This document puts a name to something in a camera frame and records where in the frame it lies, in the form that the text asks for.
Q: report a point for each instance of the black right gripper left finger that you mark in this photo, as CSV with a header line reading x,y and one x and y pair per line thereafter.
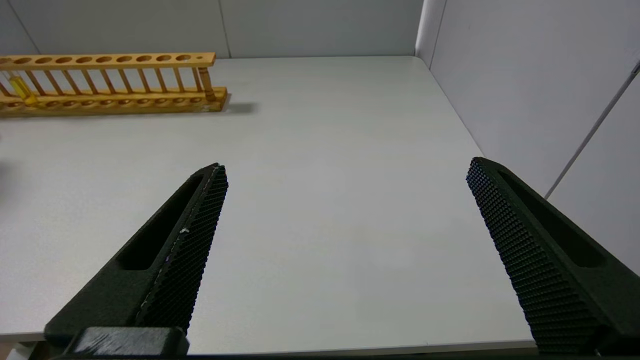
x,y
170,270

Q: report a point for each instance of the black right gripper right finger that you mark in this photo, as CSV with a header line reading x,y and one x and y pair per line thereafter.
x,y
550,270

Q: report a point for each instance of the yellow pigment glass test tube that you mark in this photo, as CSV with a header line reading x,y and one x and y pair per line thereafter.
x,y
22,90

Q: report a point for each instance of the wooden test tube rack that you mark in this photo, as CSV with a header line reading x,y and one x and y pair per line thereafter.
x,y
125,60

